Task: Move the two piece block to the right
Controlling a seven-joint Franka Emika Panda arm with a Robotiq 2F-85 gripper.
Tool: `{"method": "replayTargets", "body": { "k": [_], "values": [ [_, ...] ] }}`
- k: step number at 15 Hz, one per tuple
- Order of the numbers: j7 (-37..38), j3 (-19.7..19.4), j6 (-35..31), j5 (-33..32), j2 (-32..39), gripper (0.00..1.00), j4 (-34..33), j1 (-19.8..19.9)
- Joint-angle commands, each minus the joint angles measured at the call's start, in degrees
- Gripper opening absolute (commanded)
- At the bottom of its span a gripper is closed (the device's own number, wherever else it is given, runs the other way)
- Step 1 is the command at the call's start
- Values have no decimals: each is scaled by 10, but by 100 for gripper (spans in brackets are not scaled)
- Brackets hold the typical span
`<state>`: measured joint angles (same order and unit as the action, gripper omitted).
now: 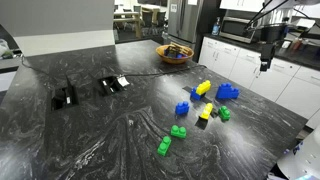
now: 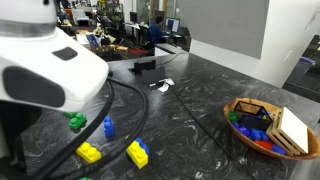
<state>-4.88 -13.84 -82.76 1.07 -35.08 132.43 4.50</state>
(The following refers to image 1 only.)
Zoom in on long black table cable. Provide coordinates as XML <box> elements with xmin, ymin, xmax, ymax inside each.
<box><xmin>123</xmin><ymin>64</ymin><xmax>208</xmax><ymax>78</ymax></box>

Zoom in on large blue stepped block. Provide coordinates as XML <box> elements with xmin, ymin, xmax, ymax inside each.
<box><xmin>215</xmin><ymin>82</ymin><xmax>240</xmax><ymax>101</ymax></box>

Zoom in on small blue toy block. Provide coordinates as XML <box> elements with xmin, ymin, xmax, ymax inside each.
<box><xmin>175</xmin><ymin>100</ymin><xmax>190</xmax><ymax>116</ymax></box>

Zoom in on red sauce bottle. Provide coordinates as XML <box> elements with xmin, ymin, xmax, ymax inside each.
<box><xmin>292</xmin><ymin>37</ymin><xmax>303</xmax><ymax>52</ymax></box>

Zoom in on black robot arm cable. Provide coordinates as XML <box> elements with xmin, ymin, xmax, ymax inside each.
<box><xmin>245</xmin><ymin>0</ymin><xmax>290</xmax><ymax>32</ymax></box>

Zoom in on yellow on blue block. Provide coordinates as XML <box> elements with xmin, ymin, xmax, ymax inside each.
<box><xmin>189</xmin><ymin>79</ymin><xmax>212</xmax><ymax>102</ymax></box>

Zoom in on silver microwave oven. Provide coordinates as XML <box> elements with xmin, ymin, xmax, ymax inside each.
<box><xmin>218</xmin><ymin>16</ymin><xmax>257</xmax><ymax>45</ymax></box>

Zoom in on small wooden crate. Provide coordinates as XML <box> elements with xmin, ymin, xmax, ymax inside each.
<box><xmin>169</xmin><ymin>42</ymin><xmax>190</xmax><ymax>56</ymax></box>

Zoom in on dark dining chair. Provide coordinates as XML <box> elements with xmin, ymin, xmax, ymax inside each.
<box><xmin>141</xmin><ymin>8</ymin><xmax>158</xmax><ymax>30</ymax></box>

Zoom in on blue soap bottle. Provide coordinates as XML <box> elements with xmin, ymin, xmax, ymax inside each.
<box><xmin>211</xmin><ymin>16</ymin><xmax>222</xmax><ymax>37</ymax></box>

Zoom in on wooden bowl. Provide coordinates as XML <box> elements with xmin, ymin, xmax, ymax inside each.
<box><xmin>155</xmin><ymin>44</ymin><xmax>195</xmax><ymax>65</ymax></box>

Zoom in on black power cable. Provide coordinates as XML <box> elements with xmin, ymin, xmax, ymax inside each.
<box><xmin>19</xmin><ymin>54</ymin><xmax>56</xmax><ymax>83</ymax></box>

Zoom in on stainless steel refrigerator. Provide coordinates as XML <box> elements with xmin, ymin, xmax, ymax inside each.
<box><xmin>166</xmin><ymin>0</ymin><xmax>205</xmax><ymax>46</ymax></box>

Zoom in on white paper tag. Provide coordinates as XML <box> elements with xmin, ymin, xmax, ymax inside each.
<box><xmin>117</xmin><ymin>76</ymin><xmax>131</xmax><ymax>88</ymax></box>

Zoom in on white wall cabinet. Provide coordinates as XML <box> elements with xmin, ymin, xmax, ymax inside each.
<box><xmin>219</xmin><ymin>0</ymin><xmax>266</xmax><ymax>13</ymax></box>

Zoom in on white base cabinets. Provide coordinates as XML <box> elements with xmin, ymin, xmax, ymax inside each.
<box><xmin>198</xmin><ymin>36</ymin><xmax>320</xmax><ymax>130</ymax></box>

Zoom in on wooden dining table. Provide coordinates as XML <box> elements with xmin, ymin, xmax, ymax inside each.
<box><xmin>113</xmin><ymin>11</ymin><xmax>144</xmax><ymax>39</ymax></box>

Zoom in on clear plastic bag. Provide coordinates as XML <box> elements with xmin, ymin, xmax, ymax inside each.
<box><xmin>0</xmin><ymin>38</ymin><xmax>16</xmax><ymax>60</ymax></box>

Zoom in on black table outlet box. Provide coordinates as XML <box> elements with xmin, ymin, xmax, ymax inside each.
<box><xmin>49</xmin><ymin>75</ymin><xmax>80</xmax><ymax>113</ymax></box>
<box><xmin>96</xmin><ymin>75</ymin><xmax>125</xmax><ymax>98</ymax></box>

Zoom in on long yellow toy block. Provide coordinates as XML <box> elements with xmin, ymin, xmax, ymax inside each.
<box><xmin>199</xmin><ymin>102</ymin><xmax>214</xmax><ymax>121</ymax></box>

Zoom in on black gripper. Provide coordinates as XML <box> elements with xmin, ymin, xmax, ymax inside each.
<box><xmin>259</xmin><ymin>23</ymin><xmax>289</xmax><ymax>73</ymax></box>

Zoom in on green toy building block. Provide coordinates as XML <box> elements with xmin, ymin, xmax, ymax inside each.
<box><xmin>170</xmin><ymin>124</ymin><xmax>188</xmax><ymax>139</ymax></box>
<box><xmin>156</xmin><ymin>135</ymin><xmax>172</xmax><ymax>157</ymax></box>
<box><xmin>218</xmin><ymin>105</ymin><xmax>232</xmax><ymax>121</ymax></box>

